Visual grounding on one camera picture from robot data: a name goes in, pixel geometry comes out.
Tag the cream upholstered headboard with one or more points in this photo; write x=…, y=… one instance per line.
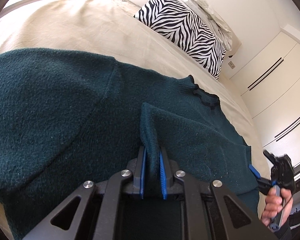
x=230, y=37

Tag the beige bed cover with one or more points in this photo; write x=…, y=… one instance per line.
x=107, y=27

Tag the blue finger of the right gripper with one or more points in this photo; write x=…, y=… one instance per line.
x=254, y=171

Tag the zebra print pillow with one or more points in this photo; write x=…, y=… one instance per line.
x=174, y=20

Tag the person's right hand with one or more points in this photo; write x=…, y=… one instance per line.
x=276, y=204

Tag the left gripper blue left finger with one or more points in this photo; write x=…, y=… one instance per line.
x=139, y=174

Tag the dark green knit sweater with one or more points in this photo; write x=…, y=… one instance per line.
x=71, y=116

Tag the white wardrobe with black handles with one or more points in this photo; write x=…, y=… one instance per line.
x=270, y=87

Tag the crumpled white duvet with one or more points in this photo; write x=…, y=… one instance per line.
x=210, y=12

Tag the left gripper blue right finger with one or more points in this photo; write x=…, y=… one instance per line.
x=166, y=174

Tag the wall power socket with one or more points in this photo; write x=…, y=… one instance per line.
x=231, y=64

